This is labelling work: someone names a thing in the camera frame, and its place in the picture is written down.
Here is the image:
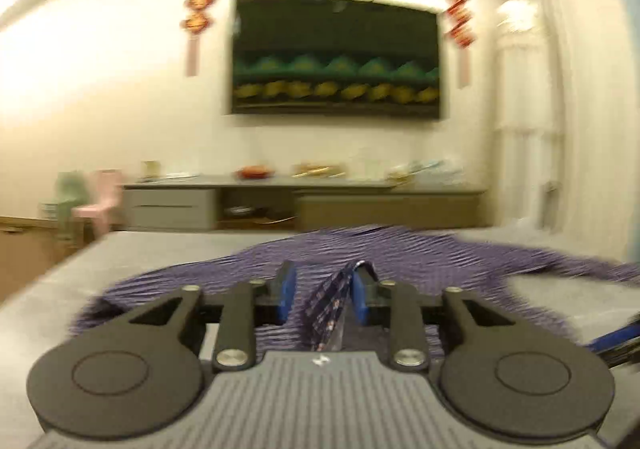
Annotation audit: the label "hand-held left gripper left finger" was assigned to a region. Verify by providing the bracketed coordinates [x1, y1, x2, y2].
[117, 260, 299, 375]

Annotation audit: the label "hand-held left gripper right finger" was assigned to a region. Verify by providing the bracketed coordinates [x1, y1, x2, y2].
[350, 269, 507, 372]

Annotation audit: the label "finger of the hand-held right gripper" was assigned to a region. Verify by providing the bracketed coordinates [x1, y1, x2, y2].
[587, 311, 640, 370]

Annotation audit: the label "purple checked shirt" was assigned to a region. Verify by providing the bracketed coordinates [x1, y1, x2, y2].
[70, 224, 640, 362]

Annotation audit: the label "dark clutter in cabinet niche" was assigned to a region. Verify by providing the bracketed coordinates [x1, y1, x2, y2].
[224, 204, 296, 226]

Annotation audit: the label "grey wooden low cabinet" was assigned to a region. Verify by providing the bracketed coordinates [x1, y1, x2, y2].
[120, 174, 488, 232]

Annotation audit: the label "clear plastic packets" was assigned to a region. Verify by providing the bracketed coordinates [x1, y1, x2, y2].
[387, 159, 468, 182]

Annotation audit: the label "pink plastic chair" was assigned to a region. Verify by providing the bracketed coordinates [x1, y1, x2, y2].
[71, 170, 125, 237]

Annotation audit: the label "green plastic chair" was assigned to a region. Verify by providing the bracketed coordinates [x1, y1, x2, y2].
[39, 170, 87, 247]

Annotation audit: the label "cream curtain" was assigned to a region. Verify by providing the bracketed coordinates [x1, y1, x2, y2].
[515, 0, 640, 270]

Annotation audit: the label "white lace curtain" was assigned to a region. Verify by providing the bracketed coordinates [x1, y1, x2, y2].
[492, 0, 561, 230]

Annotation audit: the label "dark wall screen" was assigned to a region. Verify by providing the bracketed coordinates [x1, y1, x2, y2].
[229, 0, 446, 120]

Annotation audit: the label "red firecracker wall hanging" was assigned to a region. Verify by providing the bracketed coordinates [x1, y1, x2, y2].
[439, 0, 477, 88]

